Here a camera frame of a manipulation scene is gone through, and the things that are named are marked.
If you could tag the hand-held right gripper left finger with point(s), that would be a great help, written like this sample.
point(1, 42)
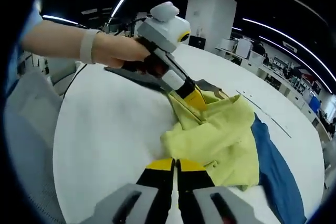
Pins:
point(160, 187)

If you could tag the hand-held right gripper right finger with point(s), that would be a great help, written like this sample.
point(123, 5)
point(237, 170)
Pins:
point(191, 182)

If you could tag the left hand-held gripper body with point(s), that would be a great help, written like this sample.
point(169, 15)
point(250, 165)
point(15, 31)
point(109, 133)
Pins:
point(165, 30)

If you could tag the yellow blue grey garment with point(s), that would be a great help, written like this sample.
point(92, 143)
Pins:
point(215, 142)

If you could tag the white template board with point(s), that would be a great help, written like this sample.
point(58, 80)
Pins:
point(262, 113)

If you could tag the person's left hand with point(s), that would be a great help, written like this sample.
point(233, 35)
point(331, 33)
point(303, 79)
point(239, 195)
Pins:
point(118, 49)

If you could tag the black monitor screen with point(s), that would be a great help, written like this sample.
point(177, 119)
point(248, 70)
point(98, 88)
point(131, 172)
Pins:
point(197, 43)

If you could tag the ceiling light strip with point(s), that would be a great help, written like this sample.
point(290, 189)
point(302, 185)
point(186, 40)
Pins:
point(122, 3)

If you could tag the long white counter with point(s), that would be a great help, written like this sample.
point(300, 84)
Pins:
point(252, 62)

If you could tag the white board stand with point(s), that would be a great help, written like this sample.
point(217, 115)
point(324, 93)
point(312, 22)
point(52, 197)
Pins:
point(242, 48)

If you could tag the white wristband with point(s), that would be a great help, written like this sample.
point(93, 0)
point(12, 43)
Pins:
point(88, 47)

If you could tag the ceiling air vent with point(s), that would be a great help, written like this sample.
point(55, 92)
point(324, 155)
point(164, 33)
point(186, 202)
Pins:
point(290, 47)

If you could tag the blue storage bin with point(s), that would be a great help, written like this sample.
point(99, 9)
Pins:
point(315, 102)

